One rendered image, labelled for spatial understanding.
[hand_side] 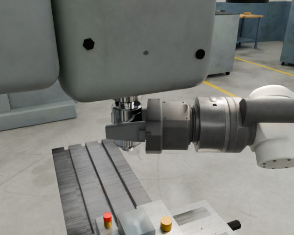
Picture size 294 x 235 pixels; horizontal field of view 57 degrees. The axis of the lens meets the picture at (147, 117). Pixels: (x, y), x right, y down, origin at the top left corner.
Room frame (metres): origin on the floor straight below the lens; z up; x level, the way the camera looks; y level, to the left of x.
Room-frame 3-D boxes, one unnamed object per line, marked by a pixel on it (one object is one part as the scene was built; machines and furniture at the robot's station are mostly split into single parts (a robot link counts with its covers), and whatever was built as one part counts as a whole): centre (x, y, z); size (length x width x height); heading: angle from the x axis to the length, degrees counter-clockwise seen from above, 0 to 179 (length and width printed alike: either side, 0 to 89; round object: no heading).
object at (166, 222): (0.39, -0.04, 1.03); 0.02 x 0.02 x 0.02
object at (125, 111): (0.39, 0.03, 1.26); 0.05 x 0.05 x 0.01
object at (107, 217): (0.39, 0.08, 1.03); 0.02 x 0.02 x 0.03
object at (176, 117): (0.39, -0.06, 1.23); 0.13 x 0.12 x 0.10; 178
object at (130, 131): (0.36, 0.03, 1.23); 0.06 x 0.02 x 0.03; 88
